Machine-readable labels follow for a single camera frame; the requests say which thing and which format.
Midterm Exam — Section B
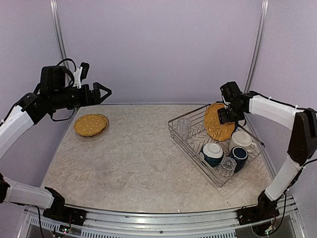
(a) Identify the blue dotted plate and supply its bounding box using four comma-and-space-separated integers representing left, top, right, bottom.
215, 101, 238, 133

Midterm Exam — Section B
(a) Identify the teal white bowl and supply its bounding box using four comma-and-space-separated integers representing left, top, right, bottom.
201, 143, 224, 168

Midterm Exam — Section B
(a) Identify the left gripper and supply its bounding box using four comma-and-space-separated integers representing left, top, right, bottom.
50, 81, 111, 110

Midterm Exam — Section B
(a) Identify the clear glass front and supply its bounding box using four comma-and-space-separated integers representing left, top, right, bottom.
217, 157, 237, 179

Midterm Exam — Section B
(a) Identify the clear glass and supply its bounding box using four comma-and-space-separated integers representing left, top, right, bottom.
176, 118, 193, 143
217, 157, 237, 179

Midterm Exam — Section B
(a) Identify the dark blue mug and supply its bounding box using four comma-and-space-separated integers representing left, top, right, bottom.
230, 146, 249, 173

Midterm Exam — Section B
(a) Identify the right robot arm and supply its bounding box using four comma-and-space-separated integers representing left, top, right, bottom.
217, 81, 317, 224

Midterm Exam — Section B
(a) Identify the right aluminium frame post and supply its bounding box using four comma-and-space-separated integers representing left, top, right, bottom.
244, 0, 269, 93

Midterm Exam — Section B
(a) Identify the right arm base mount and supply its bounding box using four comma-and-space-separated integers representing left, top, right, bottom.
236, 206, 280, 225

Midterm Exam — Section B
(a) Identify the left aluminium frame post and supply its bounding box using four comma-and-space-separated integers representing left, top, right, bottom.
49, 0, 67, 60

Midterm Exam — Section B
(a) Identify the front aluminium rail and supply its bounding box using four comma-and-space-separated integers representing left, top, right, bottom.
17, 195, 307, 238

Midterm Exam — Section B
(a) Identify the wire dish rack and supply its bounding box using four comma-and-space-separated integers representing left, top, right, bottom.
168, 102, 264, 187

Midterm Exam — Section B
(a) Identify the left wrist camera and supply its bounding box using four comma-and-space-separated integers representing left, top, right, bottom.
73, 62, 90, 89

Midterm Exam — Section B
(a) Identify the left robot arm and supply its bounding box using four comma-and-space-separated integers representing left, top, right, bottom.
0, 63, 112, 221

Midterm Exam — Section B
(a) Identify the cream bird pattern plate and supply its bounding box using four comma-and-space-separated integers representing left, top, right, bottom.
78, 117, 109, 138

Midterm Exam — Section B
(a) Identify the yellow dotted plate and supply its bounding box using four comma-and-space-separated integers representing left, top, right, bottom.
74, 114, 105, 135
204, 103, 235, 141

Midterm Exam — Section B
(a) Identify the white mug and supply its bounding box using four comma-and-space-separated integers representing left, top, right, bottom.
229, 131, 258, 153

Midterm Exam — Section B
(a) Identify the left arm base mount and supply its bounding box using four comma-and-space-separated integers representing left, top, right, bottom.
43, 203, 87, 226

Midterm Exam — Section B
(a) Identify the aluminium frame post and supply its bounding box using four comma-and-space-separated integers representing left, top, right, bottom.
244, 0, 269, 93
49, 0, 67, 60

